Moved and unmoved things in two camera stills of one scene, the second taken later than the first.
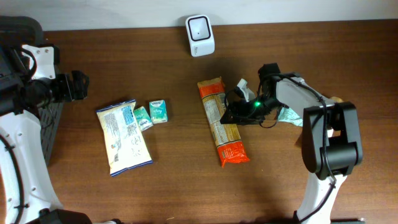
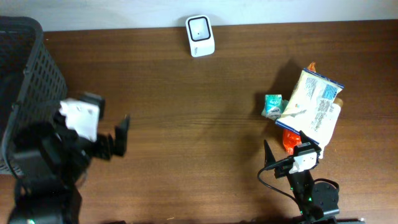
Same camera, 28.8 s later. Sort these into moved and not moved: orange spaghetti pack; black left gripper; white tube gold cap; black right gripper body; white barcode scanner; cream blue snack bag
Moved: black right gripper body; cream blue snack bag; orange spaghetti pack; black left gripper
Not moved: white barcode scanner; white tube gold cap
